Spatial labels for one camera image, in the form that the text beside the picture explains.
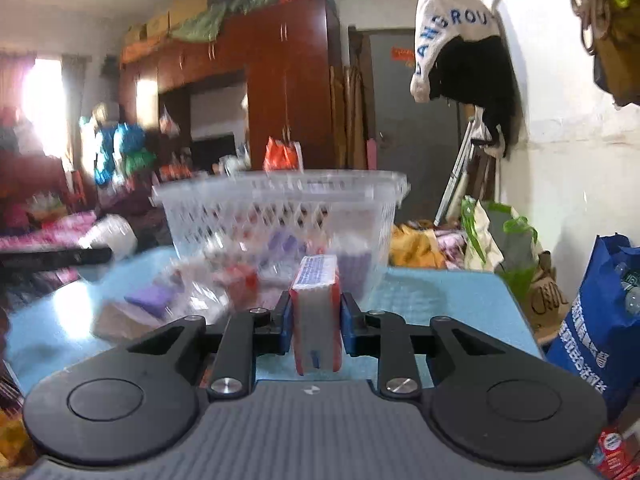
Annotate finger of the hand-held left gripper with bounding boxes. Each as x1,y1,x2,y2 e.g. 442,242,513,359
0,246,114,273

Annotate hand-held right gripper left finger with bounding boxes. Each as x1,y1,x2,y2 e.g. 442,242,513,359
120,290,294,402

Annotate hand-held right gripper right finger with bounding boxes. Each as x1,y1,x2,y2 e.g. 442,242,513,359
340,292,546,402

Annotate white blue tissue packet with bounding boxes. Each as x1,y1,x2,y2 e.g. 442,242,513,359
288,254,345,377

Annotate white paper roll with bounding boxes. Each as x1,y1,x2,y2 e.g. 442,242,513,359
80,214,139,262

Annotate white plastic basket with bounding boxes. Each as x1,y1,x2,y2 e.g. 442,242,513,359
151,169,412,295

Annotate pink floral bedspread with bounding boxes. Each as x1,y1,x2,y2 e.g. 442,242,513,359
0,210,98,273

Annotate red pink box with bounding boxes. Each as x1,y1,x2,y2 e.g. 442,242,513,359
214,264,262,307

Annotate large purple tissue packet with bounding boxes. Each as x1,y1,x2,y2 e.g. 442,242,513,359
327,237,375,293

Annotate pile of dark clothes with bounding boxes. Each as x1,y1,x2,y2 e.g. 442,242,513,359
97,180,175,252

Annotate plain cardboard box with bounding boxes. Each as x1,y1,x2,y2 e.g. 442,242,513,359
91,304,163,342

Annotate small purple tissue packet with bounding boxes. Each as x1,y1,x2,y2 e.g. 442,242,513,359
123,284,183,320

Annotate yellow cloth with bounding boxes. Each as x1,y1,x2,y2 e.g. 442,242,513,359
389,223,447,270

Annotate blue stuffed bags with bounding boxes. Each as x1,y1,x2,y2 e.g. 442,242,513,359
94,121,153,187

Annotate orange white plastic bag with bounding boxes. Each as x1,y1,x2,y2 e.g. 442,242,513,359
263,136,306,172

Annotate green white shopping bag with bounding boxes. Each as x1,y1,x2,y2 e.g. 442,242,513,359
459,196,544,303

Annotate black television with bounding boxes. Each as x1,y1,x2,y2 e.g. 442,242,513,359
191,133,237,173

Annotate metal crutches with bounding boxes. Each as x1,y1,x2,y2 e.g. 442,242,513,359
432,114,483,227

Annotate brown paper bag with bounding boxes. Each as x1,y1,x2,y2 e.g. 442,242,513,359
524,251,572,335

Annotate grey door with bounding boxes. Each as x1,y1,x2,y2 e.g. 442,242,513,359
357,29,468,228

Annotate brown wooden wardrobe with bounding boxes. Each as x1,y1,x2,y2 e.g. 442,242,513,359
119,0,347,173

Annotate blue tote bag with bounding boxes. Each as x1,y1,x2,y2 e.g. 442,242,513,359
545,233,640,428

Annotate row of cardboard boxes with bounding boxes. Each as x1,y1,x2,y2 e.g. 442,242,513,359
122,0,213,45

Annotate green cloth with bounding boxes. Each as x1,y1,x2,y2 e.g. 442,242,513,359
169,0,282,45

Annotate clear plastic bottle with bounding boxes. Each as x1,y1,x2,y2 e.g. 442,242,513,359
614,260,640,317

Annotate small red carton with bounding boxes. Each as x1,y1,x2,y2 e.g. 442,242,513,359
586,426,632,480

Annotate white black hanging garment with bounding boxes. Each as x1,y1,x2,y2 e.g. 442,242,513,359
410,0,522,160

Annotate brown hanging bag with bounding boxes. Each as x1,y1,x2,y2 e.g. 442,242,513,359
592,0,640,108

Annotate coiled rope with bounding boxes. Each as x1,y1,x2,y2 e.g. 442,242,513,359
569,0,612,57

